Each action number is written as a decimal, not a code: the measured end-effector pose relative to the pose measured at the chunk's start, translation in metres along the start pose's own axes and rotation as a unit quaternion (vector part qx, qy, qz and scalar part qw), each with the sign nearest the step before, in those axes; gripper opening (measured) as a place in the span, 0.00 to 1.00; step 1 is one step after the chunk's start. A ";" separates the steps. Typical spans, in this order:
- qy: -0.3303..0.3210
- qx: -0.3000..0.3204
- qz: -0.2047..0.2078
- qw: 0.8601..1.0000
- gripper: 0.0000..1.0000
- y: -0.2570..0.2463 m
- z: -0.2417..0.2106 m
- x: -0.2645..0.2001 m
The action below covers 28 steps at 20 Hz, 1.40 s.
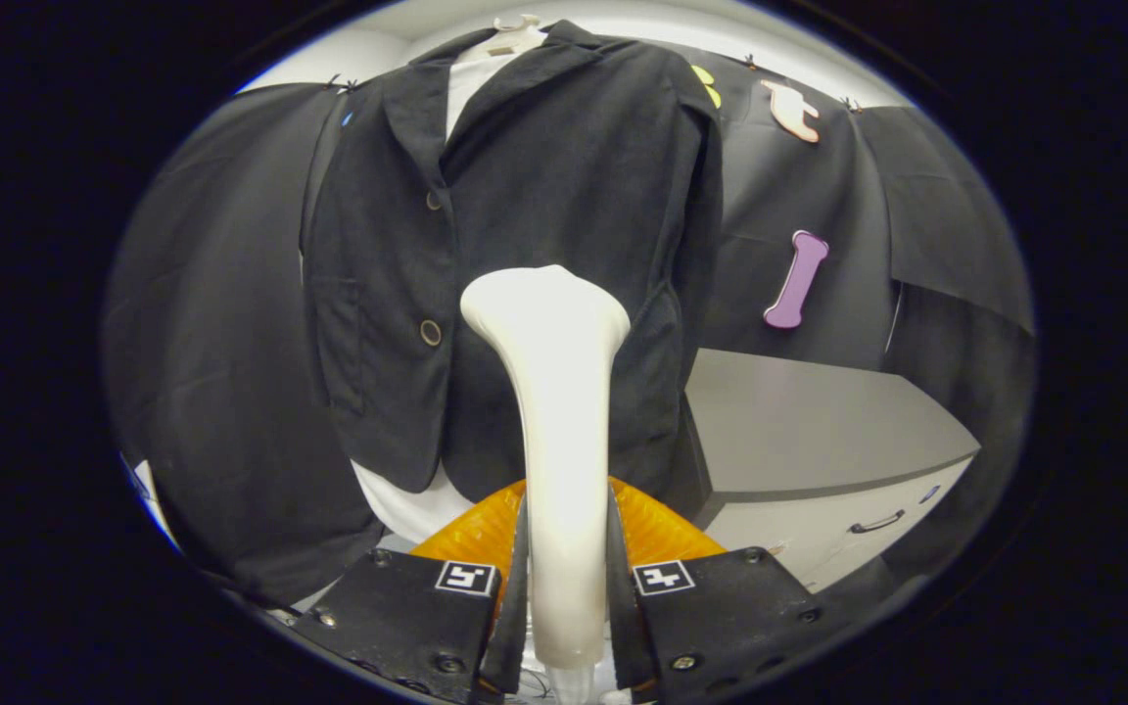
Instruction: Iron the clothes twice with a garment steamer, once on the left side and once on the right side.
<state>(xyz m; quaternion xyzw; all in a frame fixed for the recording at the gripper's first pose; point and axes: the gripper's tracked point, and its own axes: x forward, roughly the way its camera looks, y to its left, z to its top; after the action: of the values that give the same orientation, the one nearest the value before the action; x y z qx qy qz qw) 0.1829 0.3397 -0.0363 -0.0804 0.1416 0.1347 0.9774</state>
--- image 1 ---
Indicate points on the white sheet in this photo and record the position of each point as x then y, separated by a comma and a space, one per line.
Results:
155, 504

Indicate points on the black backdrop cloth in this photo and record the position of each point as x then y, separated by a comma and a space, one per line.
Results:
211, 323

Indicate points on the grey cabinet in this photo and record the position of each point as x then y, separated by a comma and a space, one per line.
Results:
799, 421

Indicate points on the white garment steamer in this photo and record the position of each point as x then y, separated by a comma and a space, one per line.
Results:
564, 392

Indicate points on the white clothes hanger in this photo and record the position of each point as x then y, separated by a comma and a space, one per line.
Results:
515, 39

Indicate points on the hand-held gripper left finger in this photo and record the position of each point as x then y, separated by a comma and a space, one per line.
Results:
407, 617

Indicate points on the black suit jacket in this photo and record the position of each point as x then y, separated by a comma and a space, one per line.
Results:
544, 166

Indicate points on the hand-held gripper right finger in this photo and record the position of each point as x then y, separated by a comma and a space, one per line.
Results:
721, 617

